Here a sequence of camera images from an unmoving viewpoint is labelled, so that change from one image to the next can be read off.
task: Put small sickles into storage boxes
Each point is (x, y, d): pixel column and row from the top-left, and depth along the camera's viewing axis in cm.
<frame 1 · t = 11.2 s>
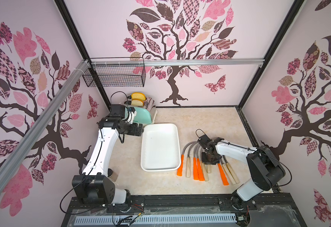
left hand: (134, 132, 79), fingers open
right hand: (205, 161, 89), fingers open
white plastic storage tray: (160, 147, 96), point 2 cm above the table
mint green toaster: (143, 114, 99), point 15 cm above the table
yellow bread slice back: (138, 95, 102), point 21 cm above the table
yellow bread slice front: (137, 102, 99), point 20 cm above the table
orange handle sickle leftmost: (179, 170, 86), on the table
wooden handle sickle: (188, 162, 89), point 2 cm above the table
orange handle sickle: (195, 172, 85), point 2 cm above the table
orange handle sickle 2: (200, 170, 86), point 2 cm above the table
wooden handle sickle 2: (205, 177, 83), point 2 cm above the table
wooden handle sickle 3: (209, 168, 87), point 2 cm above the table
orange handle sickle 3: (224, 179, 83), on the table
wooden handle sickle 4: (232, 180, 81), point 2 cm above the table
wooden handle sickle 5: (234, 177, 83), point 2 cm above the table

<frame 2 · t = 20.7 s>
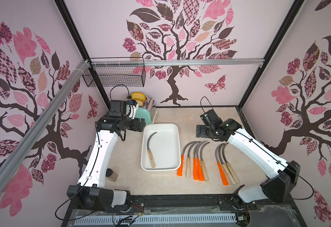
left hand: (136, 125, 75), fingers open
right hand: (203, 130, 79), fingers open
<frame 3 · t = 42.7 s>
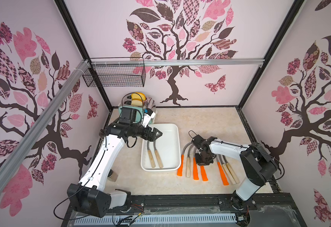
left hand: (154, 134, 74), fingers open
right hand: (199, 163, 89), fingers closed
orange handle sickle 2: (204, 173, 85), on the table
wooden handle sickle 2: (157, 155, 94), on the table
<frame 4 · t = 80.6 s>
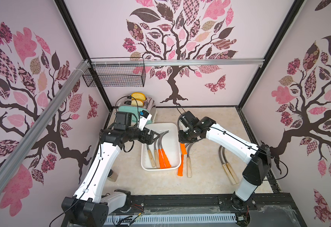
left hand: (152, 136, 72), fingers open
right hand: (178, 139, 80), fingers closed
orange handle sickle: (184, 151, 77), point 18 cm above the table
orange handle sickle 2: (167, 161, 89), point 2 cm above the table
orange handle sickle 3: (161, 161, 89), point 2 cm above the table
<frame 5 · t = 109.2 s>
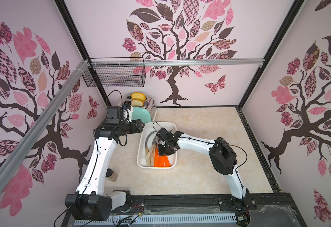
left hand: (137, 128, 75), fingers open
right hand: (158, 152, 89), fingers open
orange handle sickle leftmost: (167, 161, 88), point 3 cm above the table
orange handle sickle: (163, 159, 88), point 4 cm above the table
